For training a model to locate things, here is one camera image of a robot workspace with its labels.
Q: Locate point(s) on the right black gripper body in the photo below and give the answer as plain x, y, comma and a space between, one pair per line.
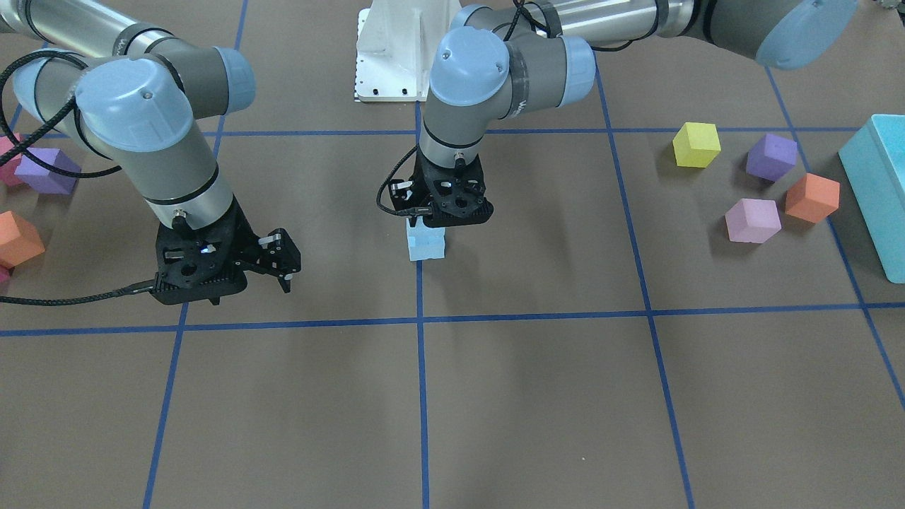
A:
245, 234

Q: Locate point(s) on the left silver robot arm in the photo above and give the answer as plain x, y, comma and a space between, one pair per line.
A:
542, 54

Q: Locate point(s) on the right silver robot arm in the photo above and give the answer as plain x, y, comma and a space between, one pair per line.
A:
132, 92

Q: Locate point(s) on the purple foam block near tray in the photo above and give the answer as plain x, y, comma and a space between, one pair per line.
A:
45, 181

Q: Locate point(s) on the light blue plastic bin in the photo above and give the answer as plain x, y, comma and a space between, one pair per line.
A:
873, 159

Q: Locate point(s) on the orange foam block near tray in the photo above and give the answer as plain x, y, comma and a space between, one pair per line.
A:
20, 241

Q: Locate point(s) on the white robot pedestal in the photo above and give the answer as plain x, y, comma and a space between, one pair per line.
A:
395, 48

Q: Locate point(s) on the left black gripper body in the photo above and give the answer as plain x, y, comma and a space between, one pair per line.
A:
403, 191

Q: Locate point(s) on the light blue foam block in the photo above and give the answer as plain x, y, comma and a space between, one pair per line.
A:
424, 243

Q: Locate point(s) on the orange foam block near bin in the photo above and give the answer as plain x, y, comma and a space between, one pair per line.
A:
813, 198

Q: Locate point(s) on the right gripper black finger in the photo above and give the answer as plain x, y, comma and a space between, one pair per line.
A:
285, 282

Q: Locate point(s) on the yellow foam block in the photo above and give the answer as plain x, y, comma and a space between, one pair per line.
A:
696, 145

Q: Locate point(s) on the red foam block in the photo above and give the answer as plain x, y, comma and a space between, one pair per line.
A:
8, 169

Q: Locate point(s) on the purple foam block near bin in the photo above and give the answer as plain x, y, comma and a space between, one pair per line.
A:
772, 157

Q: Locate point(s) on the lilac foam block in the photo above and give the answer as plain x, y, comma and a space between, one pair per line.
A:
753, 221

